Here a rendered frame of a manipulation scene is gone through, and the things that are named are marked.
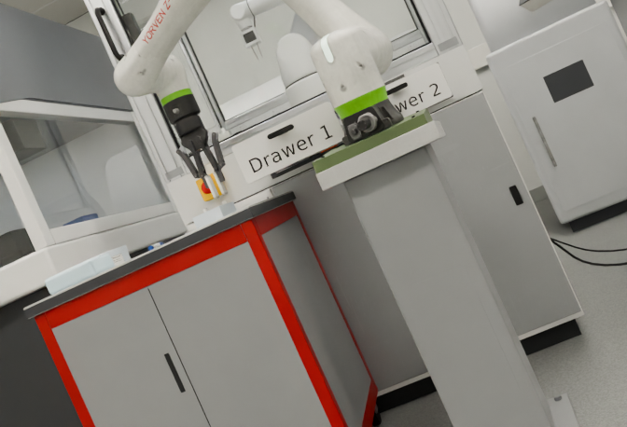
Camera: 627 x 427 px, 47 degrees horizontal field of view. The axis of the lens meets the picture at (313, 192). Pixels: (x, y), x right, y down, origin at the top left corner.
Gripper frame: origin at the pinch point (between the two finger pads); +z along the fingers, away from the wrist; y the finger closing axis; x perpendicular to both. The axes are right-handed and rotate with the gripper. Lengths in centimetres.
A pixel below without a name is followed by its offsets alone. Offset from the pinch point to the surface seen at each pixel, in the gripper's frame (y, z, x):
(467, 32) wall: 99, -47, 345
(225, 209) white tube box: 1.4, 7.4, -5.3
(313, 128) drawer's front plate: 33.5, -2.1, -7.1
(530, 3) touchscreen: 98, -9, 14
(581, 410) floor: 66, 86, -19
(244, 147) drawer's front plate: 14.6, -5.2, -8.3
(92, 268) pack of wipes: -25.6, 7.8, -33.8
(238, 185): -2.1, 1.5, 24.4
